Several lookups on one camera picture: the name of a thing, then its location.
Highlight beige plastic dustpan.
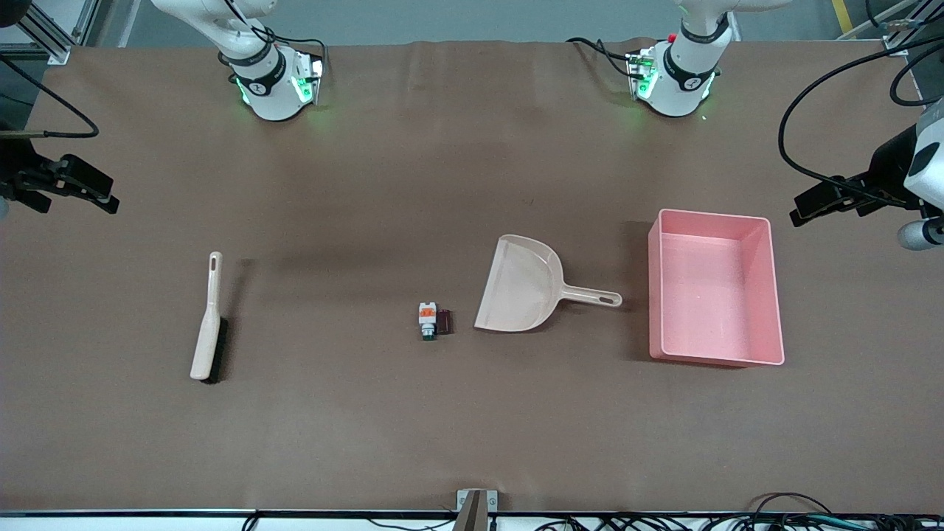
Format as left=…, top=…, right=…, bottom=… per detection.
left=473, top=234, right=624, bottom=333

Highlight metal table edge bracket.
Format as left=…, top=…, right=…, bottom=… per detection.
left=451, top=489, right=499, bottom=531

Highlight black right arm base cable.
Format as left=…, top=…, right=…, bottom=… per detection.
left=221, top=0, right=327, bottom=74

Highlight pink plastic bin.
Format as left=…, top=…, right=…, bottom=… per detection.
left=648, top=209, right=785, bottom=367

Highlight aluminium frame profile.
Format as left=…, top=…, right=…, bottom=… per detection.
left=881, top=0, right=944, bottom=58
left=0, top=0, right=100, bottom=66

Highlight white table edge rail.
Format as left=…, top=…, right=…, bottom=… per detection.
left=0, top=507, right=944, bottom=531

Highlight black arm base cable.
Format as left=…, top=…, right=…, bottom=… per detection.
left=566, top=37, right=642, bottom=78
left=221, top=0, right=327, bottom=74

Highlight black looped floor cable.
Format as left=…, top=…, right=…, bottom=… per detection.
left=749, top=492, right=834, bottom=517

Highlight beige hand brush black bristles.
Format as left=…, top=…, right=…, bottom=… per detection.
left=190, top=251, right=231, bottom=384

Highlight black floor cable bundle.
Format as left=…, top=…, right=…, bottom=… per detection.
left=538, top=513, right=944, bottom=531

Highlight black left arm base cable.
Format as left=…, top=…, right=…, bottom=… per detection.
left=566, top=37, right=642, bottom=78

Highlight brown table mat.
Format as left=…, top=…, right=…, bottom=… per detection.
left=0, top=37, right=944, bottom=513

